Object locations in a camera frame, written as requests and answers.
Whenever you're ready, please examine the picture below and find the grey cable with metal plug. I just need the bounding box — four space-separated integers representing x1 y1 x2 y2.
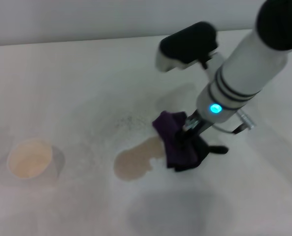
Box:
211 110 257 135

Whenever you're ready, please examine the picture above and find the purple and black rag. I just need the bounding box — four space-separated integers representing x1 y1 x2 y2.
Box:
152 111 229 173

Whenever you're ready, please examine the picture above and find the white paper cup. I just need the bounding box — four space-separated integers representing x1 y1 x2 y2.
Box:
7 138 65 184

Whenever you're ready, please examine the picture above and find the brown liquid stain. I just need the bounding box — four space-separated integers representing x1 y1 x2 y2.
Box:
113 137 166 182

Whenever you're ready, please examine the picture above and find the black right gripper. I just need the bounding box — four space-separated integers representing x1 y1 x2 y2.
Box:
175 110 214 140

